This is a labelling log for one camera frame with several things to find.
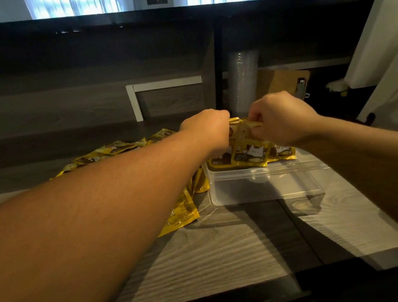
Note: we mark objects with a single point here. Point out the row of packets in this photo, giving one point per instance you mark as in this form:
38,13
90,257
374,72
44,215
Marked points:
251,157

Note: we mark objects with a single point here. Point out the white angled bracket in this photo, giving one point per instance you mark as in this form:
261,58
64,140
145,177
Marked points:
134,106

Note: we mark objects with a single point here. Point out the brown clipboard with metal clip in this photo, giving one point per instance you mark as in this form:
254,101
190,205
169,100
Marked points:
277,82

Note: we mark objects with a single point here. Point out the person's right hand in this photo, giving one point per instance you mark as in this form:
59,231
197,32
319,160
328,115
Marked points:
286,119

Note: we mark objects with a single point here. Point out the wrapped stack of clear cups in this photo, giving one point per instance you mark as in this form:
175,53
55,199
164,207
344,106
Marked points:
242,81

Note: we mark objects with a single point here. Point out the small white yellow object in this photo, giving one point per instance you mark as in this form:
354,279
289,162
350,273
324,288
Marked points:
336,86

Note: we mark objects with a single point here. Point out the person's left hand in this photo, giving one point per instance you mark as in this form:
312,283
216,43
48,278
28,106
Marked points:
209,129

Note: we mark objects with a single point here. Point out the person's left forearm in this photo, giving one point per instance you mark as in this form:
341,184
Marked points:
84,226

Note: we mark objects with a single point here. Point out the person's right forearm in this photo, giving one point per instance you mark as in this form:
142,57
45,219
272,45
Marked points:
388,175

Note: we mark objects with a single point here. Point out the clear plastic container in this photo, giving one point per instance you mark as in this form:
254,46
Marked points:
262,188

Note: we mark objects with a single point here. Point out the pile of yellow sachets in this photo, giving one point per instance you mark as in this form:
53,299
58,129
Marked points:
180,213

